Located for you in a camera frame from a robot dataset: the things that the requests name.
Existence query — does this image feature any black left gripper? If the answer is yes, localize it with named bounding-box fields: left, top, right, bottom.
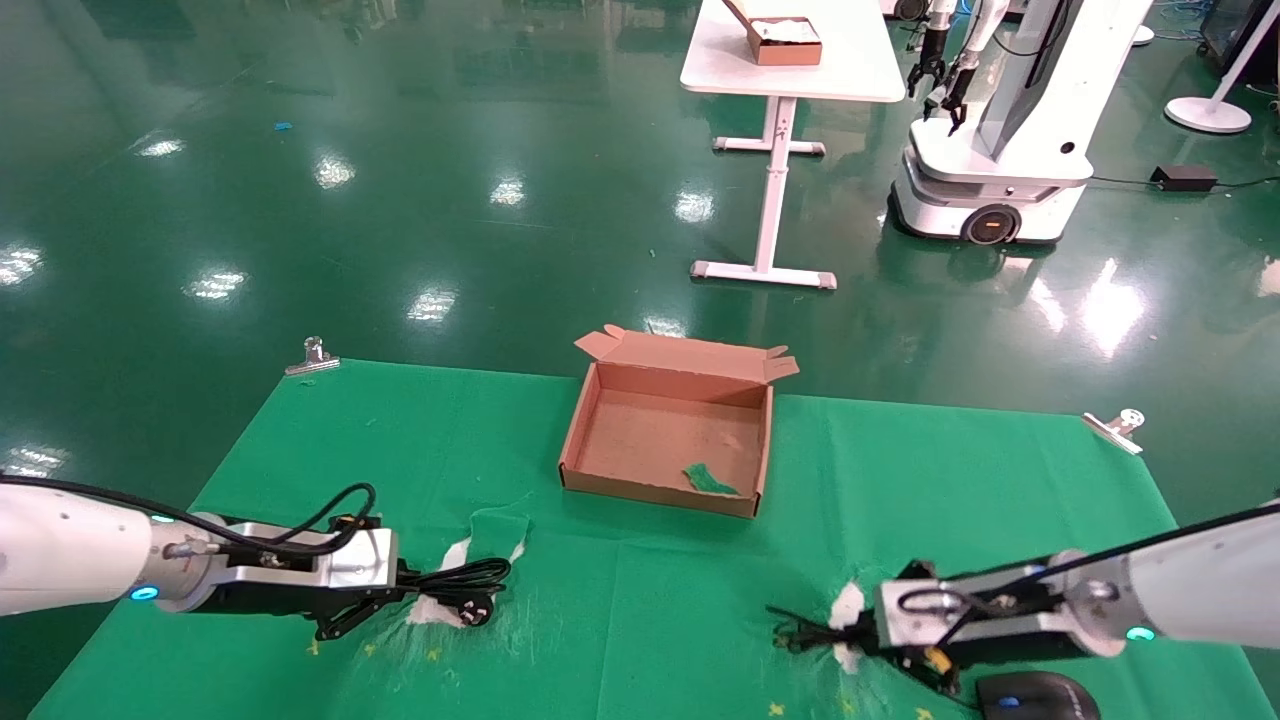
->
left=195, top=572, right=421, bottom=642

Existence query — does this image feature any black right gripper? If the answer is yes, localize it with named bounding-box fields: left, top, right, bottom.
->
left=800, top=560, right=1096, bottom=698

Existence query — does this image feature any thick black power cable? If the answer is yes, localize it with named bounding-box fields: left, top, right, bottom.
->
left=400, top=558, right=513, bottom=629

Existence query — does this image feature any black computer mouse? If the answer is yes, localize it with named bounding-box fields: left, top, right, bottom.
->
left=975, top=672, right=1101, bottom=720

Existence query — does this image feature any open brown cardboard box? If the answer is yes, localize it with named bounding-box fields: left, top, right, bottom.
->
left=558, top=325, right=801, bottom=521

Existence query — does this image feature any small brown cardboard box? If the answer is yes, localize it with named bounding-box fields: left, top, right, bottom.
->
left=722, top=0, right=823, bottom=67

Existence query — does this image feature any green cloth scrap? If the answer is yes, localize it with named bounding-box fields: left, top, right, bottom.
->
left=684, top=463, right=742, bottom=497

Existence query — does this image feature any silver metal binder clip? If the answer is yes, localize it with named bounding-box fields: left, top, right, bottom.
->
left=1082, top=408, right=1146, bottom=456
left=285, top=337, right=341, bottom=377

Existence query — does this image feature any green table cloth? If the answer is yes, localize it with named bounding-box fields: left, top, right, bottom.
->
left=30, top=358, right=1251, bottom=720

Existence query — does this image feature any white wheeled robot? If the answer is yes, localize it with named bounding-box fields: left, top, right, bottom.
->
left=888, top=0, right=1153, bottom=247

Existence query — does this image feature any black power adapter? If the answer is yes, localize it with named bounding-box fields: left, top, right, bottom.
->
left=1150, top=165, right=1219, bottom=194

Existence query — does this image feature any white standing desk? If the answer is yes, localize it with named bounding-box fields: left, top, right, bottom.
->
left=680, top=0, right=906, bottom=291

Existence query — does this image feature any white floor stand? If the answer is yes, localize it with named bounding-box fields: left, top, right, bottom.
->
left=1165, top=25, right=1280, bottom=134

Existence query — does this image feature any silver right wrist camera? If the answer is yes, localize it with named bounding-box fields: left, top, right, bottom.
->
left=875, top=578, right=966, bottom=651

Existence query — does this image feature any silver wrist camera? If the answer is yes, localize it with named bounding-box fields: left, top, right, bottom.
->
left=875, top=578, right=966, bottom=651
left=318, top=527, right=399, bottom=591

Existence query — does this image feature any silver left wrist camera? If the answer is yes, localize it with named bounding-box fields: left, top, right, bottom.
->
left=318, top=527, right=399, bottom=591

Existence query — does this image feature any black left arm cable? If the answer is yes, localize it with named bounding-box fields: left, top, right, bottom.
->
left=0, top=475, right=379, bottom=561

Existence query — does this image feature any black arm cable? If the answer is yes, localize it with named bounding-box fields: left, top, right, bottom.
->
left=0, top=475, right=379, bottom=561
left=898, top=503, right=1280, bottom=643

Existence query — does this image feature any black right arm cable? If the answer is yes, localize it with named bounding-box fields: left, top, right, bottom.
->
left=898, top=503, right=1280, bottom=643

